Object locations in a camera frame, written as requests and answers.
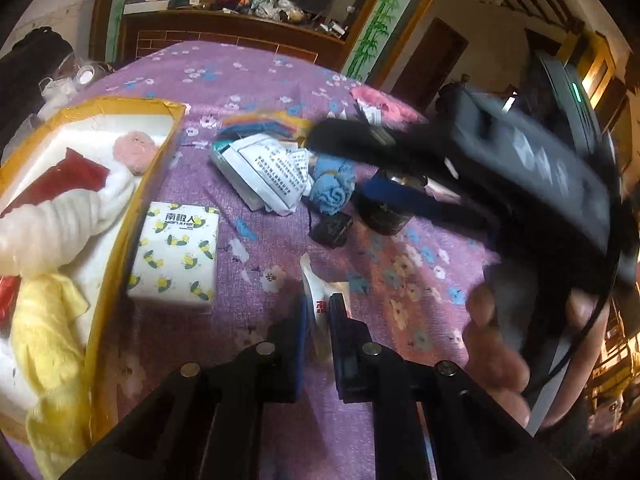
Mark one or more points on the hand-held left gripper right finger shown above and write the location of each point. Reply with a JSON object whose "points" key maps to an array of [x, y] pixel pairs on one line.
{"points": [[340, 332]]}

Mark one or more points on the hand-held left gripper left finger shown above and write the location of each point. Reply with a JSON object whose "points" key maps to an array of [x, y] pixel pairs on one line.
{"points": [[300, 332]]}

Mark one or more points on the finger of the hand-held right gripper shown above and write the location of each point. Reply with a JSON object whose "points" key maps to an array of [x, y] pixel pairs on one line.
{"points": [[425, 205], [370, 142]]}

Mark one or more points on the white sachet red label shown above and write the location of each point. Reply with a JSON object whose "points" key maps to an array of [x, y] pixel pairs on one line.
{"points": [[320, 297]]}

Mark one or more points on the black round metal-faced device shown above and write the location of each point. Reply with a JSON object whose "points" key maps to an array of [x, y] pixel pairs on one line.
{"points": [[385, 217]]}

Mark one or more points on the pink cloth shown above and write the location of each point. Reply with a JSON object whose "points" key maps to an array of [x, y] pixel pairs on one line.
{"points": [[387, 101]]}

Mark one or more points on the blue plush toy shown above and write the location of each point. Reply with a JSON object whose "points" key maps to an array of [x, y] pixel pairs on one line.
{"points": [[332, 187]]}

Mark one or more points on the white printed paper packet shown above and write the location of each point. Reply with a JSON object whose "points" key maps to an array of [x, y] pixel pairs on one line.
{"points": [[265, 170]]}

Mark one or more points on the bee print tissue pack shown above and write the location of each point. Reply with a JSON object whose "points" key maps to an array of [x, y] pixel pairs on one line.
{"points": [[175, 255]]}

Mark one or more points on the yellow box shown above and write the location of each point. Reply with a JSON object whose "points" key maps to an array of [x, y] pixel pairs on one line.
{"points": [[150, 190]]}

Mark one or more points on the person's right hand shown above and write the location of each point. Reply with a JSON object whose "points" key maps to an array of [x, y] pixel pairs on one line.
{"points": [[492, 345]]}

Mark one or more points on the small black pouch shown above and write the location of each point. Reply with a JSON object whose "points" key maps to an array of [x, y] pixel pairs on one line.
{"points": [[332, 228]]}

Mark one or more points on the brown wooden door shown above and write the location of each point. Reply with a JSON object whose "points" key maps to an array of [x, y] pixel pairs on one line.
{"points": [[430, 60]]}

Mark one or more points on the purple floral blanket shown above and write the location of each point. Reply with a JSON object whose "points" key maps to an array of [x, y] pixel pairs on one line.
{"points": [[280, 85]]}

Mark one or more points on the blue and orange cloth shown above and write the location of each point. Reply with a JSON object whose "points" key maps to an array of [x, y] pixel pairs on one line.
{"points": [[260, 125]]}

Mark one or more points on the bamboo painted panel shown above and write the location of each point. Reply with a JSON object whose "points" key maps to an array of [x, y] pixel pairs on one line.
{"points": [[120, 10], [375, 25]]}

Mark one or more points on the pile of headboard clutter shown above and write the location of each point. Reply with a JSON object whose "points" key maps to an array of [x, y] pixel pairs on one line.
{"points": [[260, 2]]}

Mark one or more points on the brown wooden headboard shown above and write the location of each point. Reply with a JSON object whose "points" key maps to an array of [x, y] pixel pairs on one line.
{"points": [[225, 30]]}

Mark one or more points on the pink plush toy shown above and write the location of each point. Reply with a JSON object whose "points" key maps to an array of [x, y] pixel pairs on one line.
{"points": [[134, 150]]}

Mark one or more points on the yellow towel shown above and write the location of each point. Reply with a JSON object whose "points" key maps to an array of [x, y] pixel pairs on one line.
{"points": [[50, 350]]}

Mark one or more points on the white fluffy towel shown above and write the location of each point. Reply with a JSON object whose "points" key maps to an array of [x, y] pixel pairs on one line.
{"points": [[65, 230]]}

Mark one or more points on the red cloth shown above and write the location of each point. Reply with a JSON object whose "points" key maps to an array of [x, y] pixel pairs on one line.
{"points": [[65, 177]]}

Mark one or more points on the small red item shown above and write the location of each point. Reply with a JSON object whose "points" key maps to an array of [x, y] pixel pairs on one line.
{"points": [[5, 297]]}

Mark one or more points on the clear plastic bag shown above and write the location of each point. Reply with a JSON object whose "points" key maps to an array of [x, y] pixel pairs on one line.
{"points": [[75, 77]]}

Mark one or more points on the black garment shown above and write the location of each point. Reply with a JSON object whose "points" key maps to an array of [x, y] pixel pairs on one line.
{"points": [[30, 75]]}

